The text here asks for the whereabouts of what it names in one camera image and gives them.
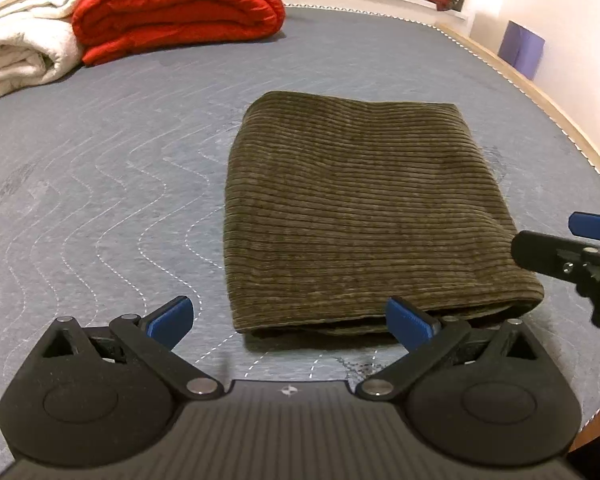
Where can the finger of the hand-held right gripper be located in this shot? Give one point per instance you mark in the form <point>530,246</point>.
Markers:
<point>540,252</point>
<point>595,226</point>

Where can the purple rolled mat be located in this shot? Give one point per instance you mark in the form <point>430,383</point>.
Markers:
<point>522,50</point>

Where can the white folded blanket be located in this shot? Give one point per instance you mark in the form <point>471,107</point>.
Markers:
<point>25,35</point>

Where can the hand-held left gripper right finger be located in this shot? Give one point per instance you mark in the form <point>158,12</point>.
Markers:
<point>410,325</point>

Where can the grey quilted mattress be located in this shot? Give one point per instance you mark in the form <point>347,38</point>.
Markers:
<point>105,185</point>

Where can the red folded quilt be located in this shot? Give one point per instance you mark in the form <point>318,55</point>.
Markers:
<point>180,10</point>

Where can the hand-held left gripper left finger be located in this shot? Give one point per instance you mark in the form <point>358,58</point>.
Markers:
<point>172,321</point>

